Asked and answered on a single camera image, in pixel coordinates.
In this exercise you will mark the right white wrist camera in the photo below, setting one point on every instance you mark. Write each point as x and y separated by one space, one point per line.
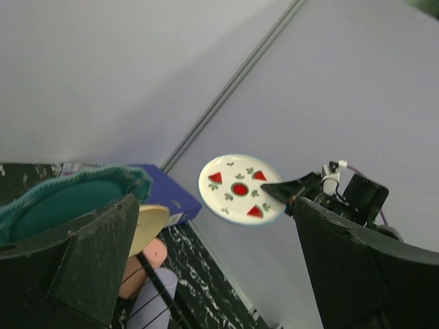
331 176

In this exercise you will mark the teal scalloped plate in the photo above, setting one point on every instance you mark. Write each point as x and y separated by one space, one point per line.
60 200

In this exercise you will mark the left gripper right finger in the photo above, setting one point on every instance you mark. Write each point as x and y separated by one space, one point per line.
363 279

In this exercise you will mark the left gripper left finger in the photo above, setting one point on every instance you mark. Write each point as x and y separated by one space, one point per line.
69 276

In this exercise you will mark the cream bird pattern plate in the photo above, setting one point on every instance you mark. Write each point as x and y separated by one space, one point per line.
151 220

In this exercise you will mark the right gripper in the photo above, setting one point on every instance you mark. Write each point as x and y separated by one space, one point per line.
361 201

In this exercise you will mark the watermelon pattern white plate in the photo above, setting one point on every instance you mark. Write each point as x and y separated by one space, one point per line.
230 186

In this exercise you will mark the lavender plastic cup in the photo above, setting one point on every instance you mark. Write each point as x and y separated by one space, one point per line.
150 310

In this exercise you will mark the pink plastic cup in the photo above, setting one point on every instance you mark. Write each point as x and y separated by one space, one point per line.
135 274

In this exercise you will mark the black wire dish rack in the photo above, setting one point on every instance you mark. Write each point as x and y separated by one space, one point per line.
180 316

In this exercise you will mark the purple-blue ring binder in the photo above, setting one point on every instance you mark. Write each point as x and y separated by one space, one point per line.
183 206

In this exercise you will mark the red cover book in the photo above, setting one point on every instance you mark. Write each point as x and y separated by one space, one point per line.
69 168

